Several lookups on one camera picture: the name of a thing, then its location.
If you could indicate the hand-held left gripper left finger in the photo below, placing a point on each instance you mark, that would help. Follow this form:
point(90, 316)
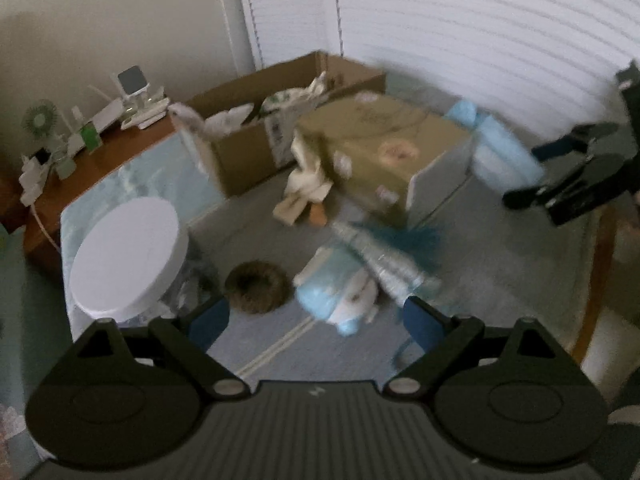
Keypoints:
point(210, 320)

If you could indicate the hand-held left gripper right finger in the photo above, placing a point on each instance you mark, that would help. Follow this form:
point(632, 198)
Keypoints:
point(425, 325)

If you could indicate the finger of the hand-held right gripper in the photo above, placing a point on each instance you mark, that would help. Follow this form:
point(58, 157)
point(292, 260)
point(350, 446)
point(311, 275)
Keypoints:
point(552, 149)
point(525, 197)

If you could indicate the light blue cloth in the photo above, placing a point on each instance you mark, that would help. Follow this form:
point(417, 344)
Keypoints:
point(505, 152)

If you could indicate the clear plastic bottle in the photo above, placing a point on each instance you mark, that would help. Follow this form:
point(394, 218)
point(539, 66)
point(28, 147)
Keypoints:
point(385, 267)

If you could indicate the blue and white plush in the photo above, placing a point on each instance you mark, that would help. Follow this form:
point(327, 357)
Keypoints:
point(320, 300)

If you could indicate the cardboard box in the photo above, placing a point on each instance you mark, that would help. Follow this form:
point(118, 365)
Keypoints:
point(240, 160)

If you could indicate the cream fluffy cloth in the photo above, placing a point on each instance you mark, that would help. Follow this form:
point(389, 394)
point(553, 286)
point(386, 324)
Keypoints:
point(305, 180)

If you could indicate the clear jar with white lid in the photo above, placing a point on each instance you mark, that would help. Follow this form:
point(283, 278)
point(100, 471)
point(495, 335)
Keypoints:
point(125, 255)

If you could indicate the white louvered door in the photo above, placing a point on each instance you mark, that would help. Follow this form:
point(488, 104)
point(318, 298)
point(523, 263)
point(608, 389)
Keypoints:
point(475, 25)

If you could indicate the tan lidded box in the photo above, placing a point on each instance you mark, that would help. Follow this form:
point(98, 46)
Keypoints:
point(375, 145)

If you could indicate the wooden nightstand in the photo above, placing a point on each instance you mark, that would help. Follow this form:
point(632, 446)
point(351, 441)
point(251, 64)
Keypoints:
point(100, 170)

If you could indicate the white crumpled cloth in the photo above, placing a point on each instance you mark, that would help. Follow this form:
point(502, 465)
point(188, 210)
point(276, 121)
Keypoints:
point(230, 120)
point(187, 117)

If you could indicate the white remote control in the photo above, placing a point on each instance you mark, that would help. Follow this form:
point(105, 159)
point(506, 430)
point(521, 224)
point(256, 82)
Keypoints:
point(145, 120)

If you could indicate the green bottle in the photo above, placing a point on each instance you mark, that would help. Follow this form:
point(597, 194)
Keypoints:
point(90, 137)

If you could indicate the white router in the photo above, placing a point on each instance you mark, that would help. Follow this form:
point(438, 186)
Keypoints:
point(107, 115)

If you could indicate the white power strip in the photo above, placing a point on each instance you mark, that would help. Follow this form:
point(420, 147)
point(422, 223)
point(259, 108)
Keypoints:
point(30, 175)

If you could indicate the grey patterned cloth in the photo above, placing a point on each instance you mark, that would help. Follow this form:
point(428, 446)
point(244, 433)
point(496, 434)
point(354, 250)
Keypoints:
point(290, 97)

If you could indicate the slim white bottle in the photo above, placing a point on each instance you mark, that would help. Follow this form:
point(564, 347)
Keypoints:
point(76, 117)

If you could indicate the phone on stand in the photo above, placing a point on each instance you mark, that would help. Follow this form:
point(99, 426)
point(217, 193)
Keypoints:
point(132, 80)

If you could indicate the small green desk fan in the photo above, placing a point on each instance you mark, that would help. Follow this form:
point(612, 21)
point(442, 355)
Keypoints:
point(40, 117)

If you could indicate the wooden bed frame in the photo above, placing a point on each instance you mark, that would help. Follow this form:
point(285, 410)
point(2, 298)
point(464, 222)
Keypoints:
point(597, 280)

